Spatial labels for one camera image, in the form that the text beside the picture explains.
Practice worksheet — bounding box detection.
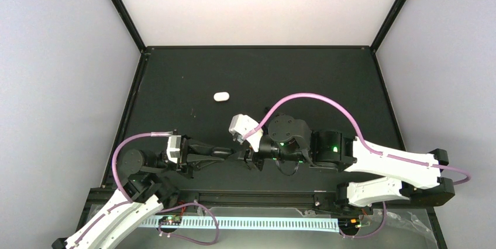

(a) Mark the black earbud charging case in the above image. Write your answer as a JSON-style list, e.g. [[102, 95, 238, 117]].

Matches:
[[211, 147, 235, 158]]

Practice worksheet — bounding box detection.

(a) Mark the white earbud charging case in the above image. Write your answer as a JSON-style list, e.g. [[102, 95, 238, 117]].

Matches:
[[213, 92, 230, 102]]

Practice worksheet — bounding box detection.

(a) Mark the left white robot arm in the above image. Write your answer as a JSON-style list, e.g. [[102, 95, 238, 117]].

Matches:
[[51, 132, 234, 248]]

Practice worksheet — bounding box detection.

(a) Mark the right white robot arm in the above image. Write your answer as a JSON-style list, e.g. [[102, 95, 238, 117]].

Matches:
[[229, 115, 455, 213]]

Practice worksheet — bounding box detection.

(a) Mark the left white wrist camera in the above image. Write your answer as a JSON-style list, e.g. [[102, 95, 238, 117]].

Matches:
[[166, 135, 182, 164]]

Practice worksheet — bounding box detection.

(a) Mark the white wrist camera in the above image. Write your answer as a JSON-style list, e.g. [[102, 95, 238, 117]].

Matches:
[[228, 114, 263, 152], [166, 135, 182, 164]]

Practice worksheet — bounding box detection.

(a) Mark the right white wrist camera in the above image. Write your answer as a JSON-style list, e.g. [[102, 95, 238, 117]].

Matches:
[[228, 114, 263, 152]]

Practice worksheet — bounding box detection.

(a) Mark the black front mounting rail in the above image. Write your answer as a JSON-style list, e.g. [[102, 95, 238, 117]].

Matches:
[[87, 187, 433, 217]]

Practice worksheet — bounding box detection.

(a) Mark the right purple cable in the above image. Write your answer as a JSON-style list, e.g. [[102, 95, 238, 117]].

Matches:
[[242, 92, 473, 240]]

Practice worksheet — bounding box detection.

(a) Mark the white slotted cable duct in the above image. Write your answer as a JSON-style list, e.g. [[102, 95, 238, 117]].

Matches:
[[139, 216, 339, 233]]

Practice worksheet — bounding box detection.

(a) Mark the left black frame post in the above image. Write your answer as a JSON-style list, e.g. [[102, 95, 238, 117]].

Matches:
[[111, 0, 146, 53]]

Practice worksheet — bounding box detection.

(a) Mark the black frame post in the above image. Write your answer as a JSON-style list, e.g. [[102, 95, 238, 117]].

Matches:
[[111, 0, 146, 53], [370, 0, 407, 53]]

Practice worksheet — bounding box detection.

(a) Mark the right black frame post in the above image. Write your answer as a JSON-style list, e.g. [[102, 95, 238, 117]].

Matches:
[[370, 0, 407, 53]]

